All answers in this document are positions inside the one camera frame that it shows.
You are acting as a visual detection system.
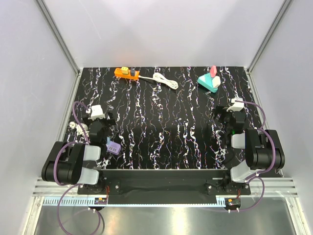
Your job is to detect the white cable of purple strip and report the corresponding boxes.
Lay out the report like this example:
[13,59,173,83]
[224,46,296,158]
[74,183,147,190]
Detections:
[68,121,89,136]

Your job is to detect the purple power strip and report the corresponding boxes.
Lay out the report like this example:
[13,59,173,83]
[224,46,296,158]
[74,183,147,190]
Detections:
[106,141,121,155]

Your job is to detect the orange power strip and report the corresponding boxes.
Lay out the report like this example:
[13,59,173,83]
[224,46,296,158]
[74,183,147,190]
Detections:
[114,67,139,80]

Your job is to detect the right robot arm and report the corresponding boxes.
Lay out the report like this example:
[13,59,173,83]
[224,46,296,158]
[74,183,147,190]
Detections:
[213,105,285,194]

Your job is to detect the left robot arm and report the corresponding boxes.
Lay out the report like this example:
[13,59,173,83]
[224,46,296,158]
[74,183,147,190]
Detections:
[41,105,120,194]

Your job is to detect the white plug adapter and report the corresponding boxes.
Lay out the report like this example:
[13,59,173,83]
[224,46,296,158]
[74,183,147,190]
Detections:
[212,76,221,89]

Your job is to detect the pink plug adapter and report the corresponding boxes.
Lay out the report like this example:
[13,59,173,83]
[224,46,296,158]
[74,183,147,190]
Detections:
[210,65,217,78]

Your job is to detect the teal power strip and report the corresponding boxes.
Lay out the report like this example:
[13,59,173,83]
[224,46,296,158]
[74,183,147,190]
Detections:
[197,73,218,93]

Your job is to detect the yellow white charger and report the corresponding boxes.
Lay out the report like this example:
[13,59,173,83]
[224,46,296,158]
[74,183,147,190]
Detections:
[121,67,129,75]

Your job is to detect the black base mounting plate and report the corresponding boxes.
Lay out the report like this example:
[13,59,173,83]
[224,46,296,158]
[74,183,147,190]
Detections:
[78,169,251,206]

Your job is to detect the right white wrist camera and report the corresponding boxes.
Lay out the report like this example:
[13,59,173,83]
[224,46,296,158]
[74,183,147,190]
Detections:
[227,97,244,112]

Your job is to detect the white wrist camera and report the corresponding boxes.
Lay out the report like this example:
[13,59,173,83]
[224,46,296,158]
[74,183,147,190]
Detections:
[90,105,105,120]
[227,97,244,112]

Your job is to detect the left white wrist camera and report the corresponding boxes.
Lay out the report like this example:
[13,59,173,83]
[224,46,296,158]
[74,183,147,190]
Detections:
[90,105,105,120]

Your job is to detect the white cable of orange strip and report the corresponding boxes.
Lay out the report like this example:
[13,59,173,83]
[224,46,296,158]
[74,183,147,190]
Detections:
[138,72,179,90]

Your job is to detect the aluminium frame rail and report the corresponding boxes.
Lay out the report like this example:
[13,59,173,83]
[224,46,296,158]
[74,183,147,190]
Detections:
[34,0,82,77]

